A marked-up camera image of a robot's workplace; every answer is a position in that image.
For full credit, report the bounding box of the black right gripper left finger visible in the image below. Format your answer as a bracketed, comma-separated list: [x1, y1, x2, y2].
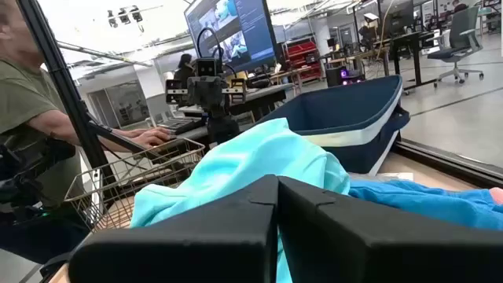
[68, 175, 279, 283]

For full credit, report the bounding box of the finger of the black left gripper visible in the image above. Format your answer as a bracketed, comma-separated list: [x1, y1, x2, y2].
[165, 79, 185, 105]
[230, 78, 248, 104]

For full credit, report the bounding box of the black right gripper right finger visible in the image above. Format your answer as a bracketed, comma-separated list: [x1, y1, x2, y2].
[277, 176, 503, 283]

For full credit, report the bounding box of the blue cloth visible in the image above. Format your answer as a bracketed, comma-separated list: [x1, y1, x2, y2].
[348, 179, 503, 231]

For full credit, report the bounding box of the turquoise cloth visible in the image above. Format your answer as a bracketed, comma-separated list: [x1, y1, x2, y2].
[130, 117, 351, 283]

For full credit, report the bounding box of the person's forearm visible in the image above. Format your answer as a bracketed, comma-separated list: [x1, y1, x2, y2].
[27, 109, 134, 153]

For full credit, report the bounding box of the person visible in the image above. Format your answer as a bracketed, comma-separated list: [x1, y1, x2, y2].
[174, 53, 196, 86]
[0, 0, 91, 264]

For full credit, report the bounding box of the grey desk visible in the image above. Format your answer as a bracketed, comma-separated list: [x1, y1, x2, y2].
[172, 83, 296, 141]

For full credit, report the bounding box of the black keyboard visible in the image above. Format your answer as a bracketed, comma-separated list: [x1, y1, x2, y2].
[156, 116, 205, 135]

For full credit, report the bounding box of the person's hand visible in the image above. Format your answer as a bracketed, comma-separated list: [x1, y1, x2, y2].
[112, 126, 174, 149]

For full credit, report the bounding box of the computer monitor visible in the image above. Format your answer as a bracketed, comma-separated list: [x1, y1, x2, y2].
[183, 0, 278, 74]

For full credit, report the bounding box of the red storage shelf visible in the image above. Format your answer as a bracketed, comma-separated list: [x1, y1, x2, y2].
[285, 39, 323, 83]

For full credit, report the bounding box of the ceiling light fixture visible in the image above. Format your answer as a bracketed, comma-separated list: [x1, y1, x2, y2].
[106, 5, 145, 29]

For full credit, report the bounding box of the computer tower with lights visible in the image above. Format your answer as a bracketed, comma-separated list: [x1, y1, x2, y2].
[325, 64, 365, 87]

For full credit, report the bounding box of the navy fabric bin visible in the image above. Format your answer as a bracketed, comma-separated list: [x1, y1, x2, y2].
[257, 74, 412, 176]

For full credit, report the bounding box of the black standing desk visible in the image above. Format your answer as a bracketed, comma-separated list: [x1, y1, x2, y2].
[388, 31, 438, 92]

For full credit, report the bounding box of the grey office chair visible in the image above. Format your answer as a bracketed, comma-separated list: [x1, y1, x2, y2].
[427, 6, 485, 88]

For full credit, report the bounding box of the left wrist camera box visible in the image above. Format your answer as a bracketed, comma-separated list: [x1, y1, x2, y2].
[195, 57, 218, 78]

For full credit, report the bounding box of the gold wire basket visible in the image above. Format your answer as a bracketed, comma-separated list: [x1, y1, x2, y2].
[64, 137, 206, 233]

